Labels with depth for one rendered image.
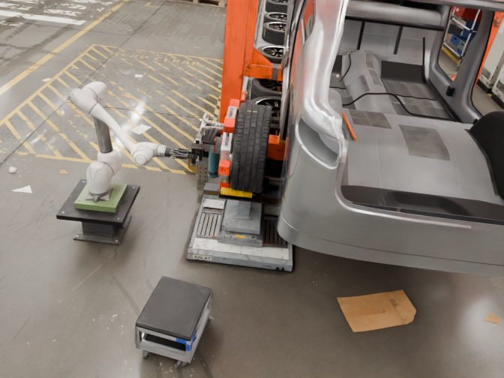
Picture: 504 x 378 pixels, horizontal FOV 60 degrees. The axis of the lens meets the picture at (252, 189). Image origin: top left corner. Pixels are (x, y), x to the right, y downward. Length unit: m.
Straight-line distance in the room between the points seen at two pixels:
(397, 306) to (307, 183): 1.59
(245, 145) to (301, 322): 1.29
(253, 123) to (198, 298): 1.22
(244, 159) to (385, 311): 1.53
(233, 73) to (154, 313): 1.90
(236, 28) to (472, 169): 1.98
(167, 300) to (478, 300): 2.42
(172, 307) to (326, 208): 1.13
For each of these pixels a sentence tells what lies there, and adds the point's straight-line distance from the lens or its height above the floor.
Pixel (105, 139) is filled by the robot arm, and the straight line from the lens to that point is 3.53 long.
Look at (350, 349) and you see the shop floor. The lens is 3.17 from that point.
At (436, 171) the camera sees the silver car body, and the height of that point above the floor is 0.97.
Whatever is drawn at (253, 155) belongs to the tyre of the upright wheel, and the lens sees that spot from 2.97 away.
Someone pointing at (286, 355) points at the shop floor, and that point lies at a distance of 3.03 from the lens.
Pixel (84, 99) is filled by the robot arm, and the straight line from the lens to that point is 3.25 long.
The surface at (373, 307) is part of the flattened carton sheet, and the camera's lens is 3.46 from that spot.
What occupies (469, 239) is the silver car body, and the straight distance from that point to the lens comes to 2.50.
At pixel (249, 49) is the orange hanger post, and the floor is 0.86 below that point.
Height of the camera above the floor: 2.47
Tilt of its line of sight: 35 degrees down
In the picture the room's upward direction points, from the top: 7 degrees clockwise
